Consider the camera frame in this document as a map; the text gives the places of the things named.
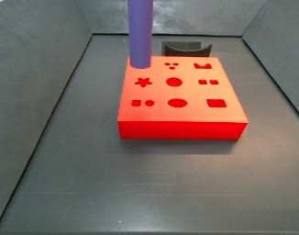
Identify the purple round cylinder peg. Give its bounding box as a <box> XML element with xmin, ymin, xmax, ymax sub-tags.
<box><xmin>127</xmin><ymin>0</ymin><xmax>154</xmax><ymax>69</ymax></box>

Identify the red shape sorter block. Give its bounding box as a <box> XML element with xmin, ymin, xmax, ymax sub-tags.
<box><xmin>118</xmin><ymin>56</ymin><xmax>247</xmax><ymax>140</ymax></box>

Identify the black curved holder bracket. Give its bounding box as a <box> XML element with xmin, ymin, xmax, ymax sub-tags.
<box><xmin>162</xmin><ymin>41</ymin><xmax>213</xmax><ymax>57</ymax></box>

